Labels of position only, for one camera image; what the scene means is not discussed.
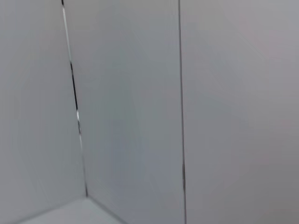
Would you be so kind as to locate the shiny metal wall trim strip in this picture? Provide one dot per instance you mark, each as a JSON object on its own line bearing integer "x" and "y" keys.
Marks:
{"x": 74, "y": 86}

